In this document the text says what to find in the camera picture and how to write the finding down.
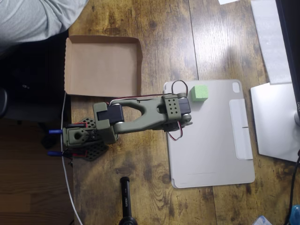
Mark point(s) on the white and blue box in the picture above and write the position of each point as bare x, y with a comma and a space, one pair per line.
263, 221

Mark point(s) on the white paper sheet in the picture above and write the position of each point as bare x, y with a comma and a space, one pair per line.
228, 1

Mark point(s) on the black computer monitor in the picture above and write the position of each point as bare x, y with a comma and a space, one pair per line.
293, 47

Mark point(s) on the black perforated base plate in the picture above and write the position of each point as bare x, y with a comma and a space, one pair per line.
96, 150

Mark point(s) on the black cylindrical pole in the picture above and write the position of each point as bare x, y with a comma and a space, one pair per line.
126, 199

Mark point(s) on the white foam sheet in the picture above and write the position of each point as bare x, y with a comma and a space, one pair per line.
269, 35

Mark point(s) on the black chair armrest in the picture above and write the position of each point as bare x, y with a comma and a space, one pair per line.
2, 103

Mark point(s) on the green foam cube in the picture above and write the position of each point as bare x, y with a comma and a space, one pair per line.
199, 93

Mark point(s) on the person in grey shirt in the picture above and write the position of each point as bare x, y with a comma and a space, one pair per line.
28, 18

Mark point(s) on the silver monitor stand base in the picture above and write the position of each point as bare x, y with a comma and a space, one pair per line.
274, 122

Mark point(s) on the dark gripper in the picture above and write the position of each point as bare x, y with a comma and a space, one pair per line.
170, 127

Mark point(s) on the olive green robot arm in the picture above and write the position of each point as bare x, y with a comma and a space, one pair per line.
150, 110

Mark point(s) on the brown cardboard tray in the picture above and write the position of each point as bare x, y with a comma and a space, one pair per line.
100, 65

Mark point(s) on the grey tablet folio case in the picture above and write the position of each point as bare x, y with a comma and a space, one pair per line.
206, 145

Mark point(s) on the blue round object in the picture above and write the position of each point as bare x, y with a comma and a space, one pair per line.
295, 214

